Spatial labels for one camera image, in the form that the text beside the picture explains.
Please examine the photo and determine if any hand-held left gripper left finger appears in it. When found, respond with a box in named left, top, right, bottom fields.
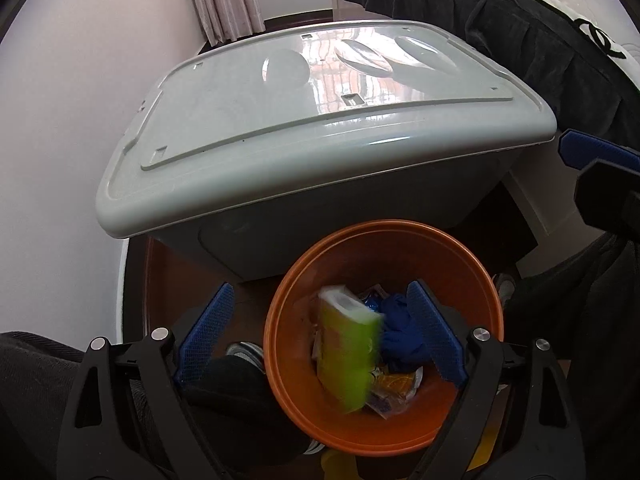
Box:
left=56, top=281, right=236, bottom=480

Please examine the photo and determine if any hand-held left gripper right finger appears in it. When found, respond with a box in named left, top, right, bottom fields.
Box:
left=406, top=280, right=588, bottom=480

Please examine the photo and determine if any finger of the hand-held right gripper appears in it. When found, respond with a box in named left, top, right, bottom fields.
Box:
left=559, top=128, right=640, bottom=171
left=574, top=158, right=640, bottom=234

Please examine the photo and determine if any blue cloth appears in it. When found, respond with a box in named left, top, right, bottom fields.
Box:
left=377, top=292, right=441, bottom=372

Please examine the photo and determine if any orange yellow snack packet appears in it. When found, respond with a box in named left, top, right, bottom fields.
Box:
left=370, top=366, right=426, bottom=404

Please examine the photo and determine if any green white box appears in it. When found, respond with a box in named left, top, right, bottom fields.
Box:
left=316, top=285, right=386, bottom=415

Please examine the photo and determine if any orange plastic bin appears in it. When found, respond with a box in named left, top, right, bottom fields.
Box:
left=263, top=219, right=503, bottom=457

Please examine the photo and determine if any grey sneaker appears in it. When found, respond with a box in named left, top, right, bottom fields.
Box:
left=492, top=272, right=517, bottom=314
left=226, top=341, right=326, bottom=457

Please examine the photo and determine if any blue white packet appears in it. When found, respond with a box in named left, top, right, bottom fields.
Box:
left=361, top=284, right=387, bottom=315

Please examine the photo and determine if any person's right leg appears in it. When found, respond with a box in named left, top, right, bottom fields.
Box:
left=500, top=232, right=640, bottom=480

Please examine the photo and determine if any white black patterned bedding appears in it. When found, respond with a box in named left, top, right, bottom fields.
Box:
left=450, top=0, right=640, bottom=91

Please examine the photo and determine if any black bed cover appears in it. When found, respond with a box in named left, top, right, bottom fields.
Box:
left=320, top=0, right=640, bottom=151

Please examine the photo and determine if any grey plastic storage box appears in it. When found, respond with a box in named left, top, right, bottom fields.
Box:
left=95, top=19, right=558, bottom=283

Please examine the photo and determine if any pink patterned curtain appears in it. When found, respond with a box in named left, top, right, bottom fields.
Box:
left=182, top=0, right=266, bottom=46

